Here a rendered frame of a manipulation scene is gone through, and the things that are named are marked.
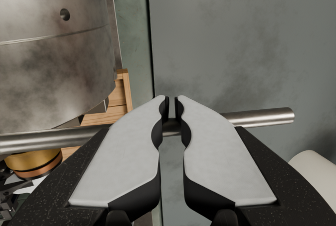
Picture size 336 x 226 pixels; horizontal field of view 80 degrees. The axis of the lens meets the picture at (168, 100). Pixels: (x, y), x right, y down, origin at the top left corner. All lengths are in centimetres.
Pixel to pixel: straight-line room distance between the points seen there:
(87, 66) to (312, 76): 217
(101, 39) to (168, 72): 127
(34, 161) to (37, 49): 22
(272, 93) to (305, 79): 35
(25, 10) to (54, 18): 2
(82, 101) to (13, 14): 10
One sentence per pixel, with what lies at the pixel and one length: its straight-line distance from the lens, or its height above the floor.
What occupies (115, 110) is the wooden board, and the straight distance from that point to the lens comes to 59.
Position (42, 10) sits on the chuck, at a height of 120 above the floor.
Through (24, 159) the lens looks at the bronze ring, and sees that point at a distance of 39.
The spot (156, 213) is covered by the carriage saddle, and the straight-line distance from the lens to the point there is 85.
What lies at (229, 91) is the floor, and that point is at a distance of 179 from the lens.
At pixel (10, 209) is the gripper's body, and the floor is 112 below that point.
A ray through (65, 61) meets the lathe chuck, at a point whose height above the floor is 119.
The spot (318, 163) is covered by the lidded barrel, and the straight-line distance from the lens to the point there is 272.
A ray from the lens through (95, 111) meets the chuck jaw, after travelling 34.
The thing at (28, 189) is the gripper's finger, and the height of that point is 110.
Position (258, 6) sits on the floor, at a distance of 173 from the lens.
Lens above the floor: 141
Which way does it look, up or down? 61 degrees down
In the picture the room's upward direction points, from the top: 151 degrees clockwise
